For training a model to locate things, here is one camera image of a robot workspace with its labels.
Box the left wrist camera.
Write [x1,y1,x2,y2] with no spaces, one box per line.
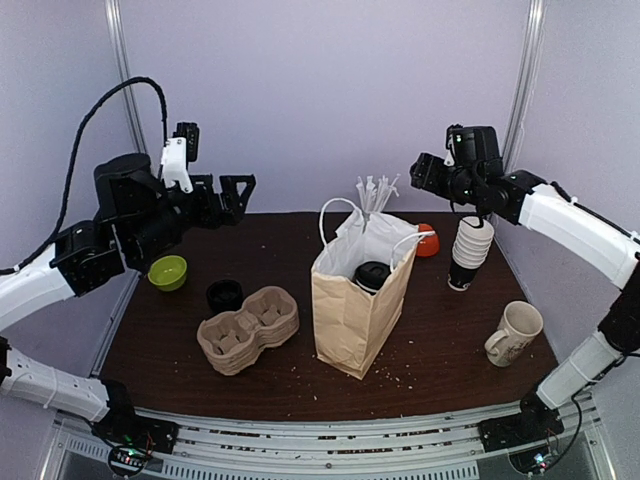
[159,122,200,194]

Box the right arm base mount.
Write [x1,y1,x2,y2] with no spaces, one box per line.
[478,397,564,476]

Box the right aluminium frame post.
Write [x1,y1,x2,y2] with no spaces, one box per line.
[502,0,548,173]

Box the stack of paper cups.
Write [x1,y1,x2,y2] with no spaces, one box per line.
[447,216,495,292]

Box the brown paper takeout bag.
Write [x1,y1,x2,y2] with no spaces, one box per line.
[311,197,426,380]

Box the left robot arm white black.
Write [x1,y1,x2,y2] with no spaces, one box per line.
[1,153,256,444]

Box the aluminium frame post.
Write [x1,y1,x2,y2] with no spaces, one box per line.
[502,0,548,173]
[105,0,147,154]

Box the green small bowl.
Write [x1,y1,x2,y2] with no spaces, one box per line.
[147,255,188,292]

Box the brown pulp cup carrier stack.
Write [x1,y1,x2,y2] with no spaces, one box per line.
[196,286,299,376]

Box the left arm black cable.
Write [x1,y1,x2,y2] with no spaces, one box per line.
[0,75,169,276]

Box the beige ceramic mug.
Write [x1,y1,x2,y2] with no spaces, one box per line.
[484,301,544,368]

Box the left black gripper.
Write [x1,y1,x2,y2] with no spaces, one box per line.
[125,173,256,263]

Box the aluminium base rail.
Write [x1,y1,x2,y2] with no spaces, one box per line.
[42,392,614,480]

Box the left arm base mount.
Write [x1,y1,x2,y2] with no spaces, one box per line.
[86,407,179,479]

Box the black paper coffee cup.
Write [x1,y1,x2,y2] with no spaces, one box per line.
[355,279,384,295]

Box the orange small bowl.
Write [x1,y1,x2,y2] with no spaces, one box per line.
[416,223,440,258]

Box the glass jar of straws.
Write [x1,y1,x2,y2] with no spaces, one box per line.
[356,174,401,219]

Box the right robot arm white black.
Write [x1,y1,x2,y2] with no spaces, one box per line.
[410,124,639,442]

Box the left aluminium frame post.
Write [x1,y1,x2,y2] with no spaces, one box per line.
[105,0,147,154]

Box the black plastic cup lid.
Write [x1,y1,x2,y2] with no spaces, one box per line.
[353,261,391,283]

